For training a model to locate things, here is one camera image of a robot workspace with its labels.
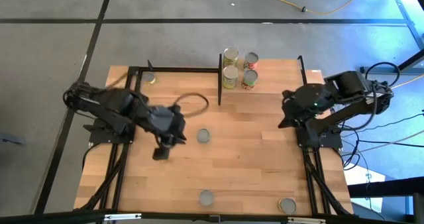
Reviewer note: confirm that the blue label can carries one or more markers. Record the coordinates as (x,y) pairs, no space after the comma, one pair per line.
(203,135)

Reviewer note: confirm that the small dark flat object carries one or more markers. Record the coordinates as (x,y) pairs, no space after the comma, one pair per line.
(11,140)

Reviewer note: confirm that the yellow green label can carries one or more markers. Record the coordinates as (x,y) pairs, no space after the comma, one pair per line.
(231,54)
(230,73)

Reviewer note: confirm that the orange yellow label can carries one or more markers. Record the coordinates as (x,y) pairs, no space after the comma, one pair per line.
(287,205)

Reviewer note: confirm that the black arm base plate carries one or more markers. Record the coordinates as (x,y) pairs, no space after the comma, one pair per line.
(334,142)
(99,136)

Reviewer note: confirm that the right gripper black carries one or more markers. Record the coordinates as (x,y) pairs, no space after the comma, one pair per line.
(291,104)

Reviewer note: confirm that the orange white label can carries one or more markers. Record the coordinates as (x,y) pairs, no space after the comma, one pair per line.
(206,197)

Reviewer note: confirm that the grey metal post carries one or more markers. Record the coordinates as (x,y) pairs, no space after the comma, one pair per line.
(419,210)

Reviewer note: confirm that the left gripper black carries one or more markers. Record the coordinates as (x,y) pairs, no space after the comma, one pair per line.
(164,121)

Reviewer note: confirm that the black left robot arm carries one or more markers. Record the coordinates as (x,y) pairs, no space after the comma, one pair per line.
(99,101)

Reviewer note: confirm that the black overhead rig bar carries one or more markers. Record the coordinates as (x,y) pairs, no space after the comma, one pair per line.
(49,217)

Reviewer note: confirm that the black floor beam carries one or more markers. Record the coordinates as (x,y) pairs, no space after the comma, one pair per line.
(391,187)

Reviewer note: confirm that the grey metal table frame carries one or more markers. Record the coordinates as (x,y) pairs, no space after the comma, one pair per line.
(381,70)

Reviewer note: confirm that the green red label can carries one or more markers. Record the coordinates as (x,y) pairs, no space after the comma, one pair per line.
(250,76)

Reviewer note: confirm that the silver rig bracket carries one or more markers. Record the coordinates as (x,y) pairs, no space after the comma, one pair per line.
(306,220)
(122,216)

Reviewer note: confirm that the small green label can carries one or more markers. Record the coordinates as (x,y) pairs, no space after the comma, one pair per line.
(149,78)

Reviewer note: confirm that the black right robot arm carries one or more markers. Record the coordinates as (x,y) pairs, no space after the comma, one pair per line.
(348,85)

